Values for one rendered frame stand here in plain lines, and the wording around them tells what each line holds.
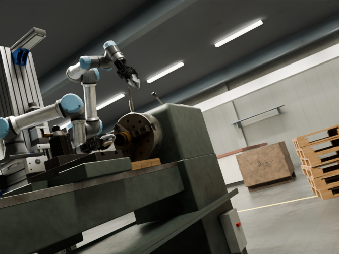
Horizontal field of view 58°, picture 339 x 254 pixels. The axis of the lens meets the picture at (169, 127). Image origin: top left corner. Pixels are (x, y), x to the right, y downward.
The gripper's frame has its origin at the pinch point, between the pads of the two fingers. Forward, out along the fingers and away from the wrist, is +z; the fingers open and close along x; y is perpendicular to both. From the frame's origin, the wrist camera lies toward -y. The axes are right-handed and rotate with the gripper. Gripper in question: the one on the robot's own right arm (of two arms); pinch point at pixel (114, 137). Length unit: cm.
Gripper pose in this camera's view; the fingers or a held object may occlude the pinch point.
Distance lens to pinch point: 173.5
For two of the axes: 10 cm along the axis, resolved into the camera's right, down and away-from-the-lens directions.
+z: 8.3, -3.3, -4.4
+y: -4.6, 0.0, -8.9
